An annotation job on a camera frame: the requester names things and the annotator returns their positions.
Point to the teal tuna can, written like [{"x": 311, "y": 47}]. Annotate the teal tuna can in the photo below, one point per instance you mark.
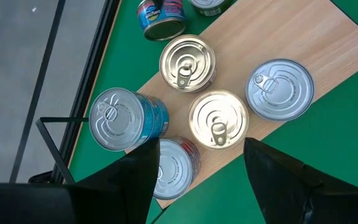
[
  {"x": 117, "y": 118},
  {"x": 165, "y": 119},
  {"x": 156, "y": 118}
]

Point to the green tuna can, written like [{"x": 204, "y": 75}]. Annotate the green tuna can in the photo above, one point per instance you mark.
[
  {"x": 280, "y": 90},
  {"x": 210, "y": 7}
]

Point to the black clamp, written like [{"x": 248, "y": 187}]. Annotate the black clamp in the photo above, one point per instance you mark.
[{"x": 40, "y": 177}]

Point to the black table frame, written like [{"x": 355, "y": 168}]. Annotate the black table frame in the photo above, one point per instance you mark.
[{"x": 92, "y": 62}]

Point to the blue tuna can gold lid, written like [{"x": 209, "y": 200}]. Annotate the blue tuna can gold lid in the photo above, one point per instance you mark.
[
  {"x": 218, "y": 119},
  {"x": 162, "y": 18},
  {"x": 187, "y": 62}
]

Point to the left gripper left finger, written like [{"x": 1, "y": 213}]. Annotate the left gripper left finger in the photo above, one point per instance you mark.
[{"x": 126, "y": 193}]

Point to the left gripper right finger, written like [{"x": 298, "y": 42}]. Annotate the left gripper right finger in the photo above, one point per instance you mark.
[{"x": 291, "y": 196}]

